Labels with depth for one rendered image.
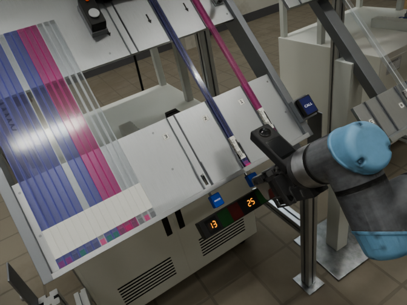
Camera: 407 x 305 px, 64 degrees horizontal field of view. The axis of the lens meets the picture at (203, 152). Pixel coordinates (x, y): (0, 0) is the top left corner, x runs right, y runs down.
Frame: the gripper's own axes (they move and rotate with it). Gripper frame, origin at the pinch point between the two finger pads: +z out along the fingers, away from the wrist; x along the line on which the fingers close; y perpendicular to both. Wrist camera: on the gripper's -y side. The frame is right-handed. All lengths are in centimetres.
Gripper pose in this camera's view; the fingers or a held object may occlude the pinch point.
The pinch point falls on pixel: (256, 177)
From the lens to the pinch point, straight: 77.7
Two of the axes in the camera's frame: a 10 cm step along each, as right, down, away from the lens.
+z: -2.6, 2.6, 9.3
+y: 4.8, 8.7, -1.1
